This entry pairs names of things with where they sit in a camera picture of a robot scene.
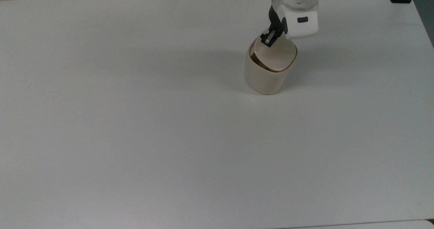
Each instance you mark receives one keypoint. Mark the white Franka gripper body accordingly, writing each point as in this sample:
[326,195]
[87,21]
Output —
[301,25]

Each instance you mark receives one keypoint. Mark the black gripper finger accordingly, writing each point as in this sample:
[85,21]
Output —
[275,22]
[268,39]

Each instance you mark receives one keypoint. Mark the cream trash bin lid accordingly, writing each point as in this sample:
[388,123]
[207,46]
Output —
[279,58]

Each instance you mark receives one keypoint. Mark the cream plastic trash bin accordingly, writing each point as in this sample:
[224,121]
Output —
[266,81]

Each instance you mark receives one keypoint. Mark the white neighbouring table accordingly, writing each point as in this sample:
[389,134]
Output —
[373,225]

